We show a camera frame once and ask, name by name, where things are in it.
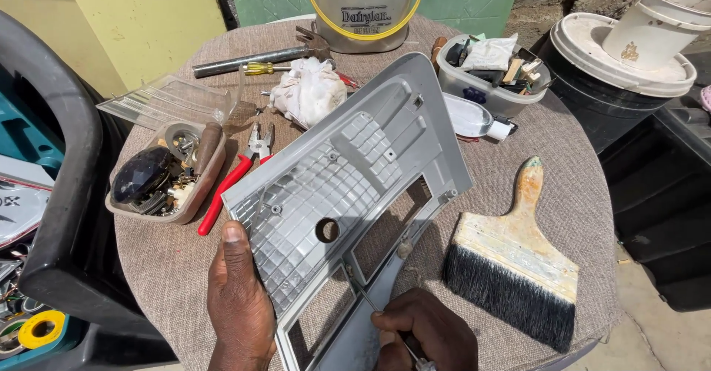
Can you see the person's right hand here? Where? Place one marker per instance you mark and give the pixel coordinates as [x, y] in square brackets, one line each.
[439, 332]

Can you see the person's left hand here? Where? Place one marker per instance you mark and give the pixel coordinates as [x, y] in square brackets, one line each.
[236, 304]

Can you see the person's right fingers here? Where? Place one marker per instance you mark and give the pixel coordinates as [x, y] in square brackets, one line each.
[391, 326]

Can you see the thin metal screwdriver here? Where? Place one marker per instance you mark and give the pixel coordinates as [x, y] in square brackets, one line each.
[366, 297]

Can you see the grey plastic panel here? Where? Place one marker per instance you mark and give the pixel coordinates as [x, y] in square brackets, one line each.
[344, 154]

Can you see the wide black-bristle paint brush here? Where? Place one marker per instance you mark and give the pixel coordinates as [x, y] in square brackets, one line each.
[511, 249]

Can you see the beige tray of small parts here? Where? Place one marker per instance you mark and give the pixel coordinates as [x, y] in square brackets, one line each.
[194, 204]

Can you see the crumpled white cloth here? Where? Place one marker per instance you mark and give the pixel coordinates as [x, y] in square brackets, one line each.
[308, 93]

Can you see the clear tub of tools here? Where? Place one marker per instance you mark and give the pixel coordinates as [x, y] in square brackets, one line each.
[472, 90]

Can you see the brown woven table cloth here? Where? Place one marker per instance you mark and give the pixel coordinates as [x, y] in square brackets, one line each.
[555, 137]

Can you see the round metal disc part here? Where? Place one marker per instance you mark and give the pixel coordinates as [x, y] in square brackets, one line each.
[180, 137]

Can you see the white pouch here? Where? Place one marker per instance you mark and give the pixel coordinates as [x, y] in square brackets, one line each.
[490, 54]

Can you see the dark faceted dome knob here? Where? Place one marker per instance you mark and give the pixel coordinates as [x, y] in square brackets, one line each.
[141, 174]

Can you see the black barrel with white lid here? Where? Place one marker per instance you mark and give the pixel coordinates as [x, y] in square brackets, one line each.
[600, 110]

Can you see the black plastic crate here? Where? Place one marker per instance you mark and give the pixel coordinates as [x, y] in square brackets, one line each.
[666, 193]

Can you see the clear ribbed plastic cover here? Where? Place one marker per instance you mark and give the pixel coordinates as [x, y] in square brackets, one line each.
[166, 101]

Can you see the black tool bin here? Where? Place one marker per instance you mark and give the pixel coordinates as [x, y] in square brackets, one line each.
[72, 193]

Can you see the yellow tape roll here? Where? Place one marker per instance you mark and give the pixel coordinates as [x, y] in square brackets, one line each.
[28, 335]

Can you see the white plastic bucket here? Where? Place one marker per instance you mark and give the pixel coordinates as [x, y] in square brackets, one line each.
[650, 26]

